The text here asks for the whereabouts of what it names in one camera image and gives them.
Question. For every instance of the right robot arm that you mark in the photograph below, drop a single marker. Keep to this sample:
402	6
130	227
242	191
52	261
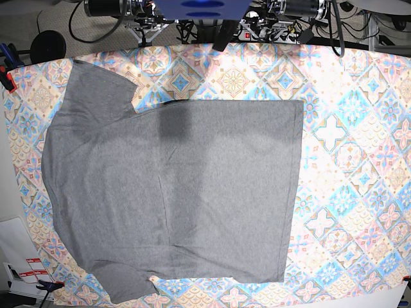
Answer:
142	18

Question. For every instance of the grey T-shirt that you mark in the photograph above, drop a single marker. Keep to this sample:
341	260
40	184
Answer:
189	189

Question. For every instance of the white box with red labels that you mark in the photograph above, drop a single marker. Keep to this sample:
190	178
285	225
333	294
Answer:
24	280

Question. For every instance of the white power strip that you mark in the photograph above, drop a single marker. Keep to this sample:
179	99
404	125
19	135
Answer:
274	36

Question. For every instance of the red and black clamp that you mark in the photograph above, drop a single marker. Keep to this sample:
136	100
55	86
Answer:
7	80

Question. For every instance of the black centre post clamp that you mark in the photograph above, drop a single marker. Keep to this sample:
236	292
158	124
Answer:
227	30

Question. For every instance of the black round weight disc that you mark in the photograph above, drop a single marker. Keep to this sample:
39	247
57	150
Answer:
47	46

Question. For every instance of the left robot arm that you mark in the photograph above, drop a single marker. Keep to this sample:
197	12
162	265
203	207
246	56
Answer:
266	18

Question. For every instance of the blue spring clamp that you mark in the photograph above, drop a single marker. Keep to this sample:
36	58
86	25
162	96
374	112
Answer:
49	286

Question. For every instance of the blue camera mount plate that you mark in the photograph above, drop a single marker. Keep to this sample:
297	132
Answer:
206	9

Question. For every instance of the patterned tile tablecloth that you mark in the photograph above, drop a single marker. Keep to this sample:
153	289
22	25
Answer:
351	221

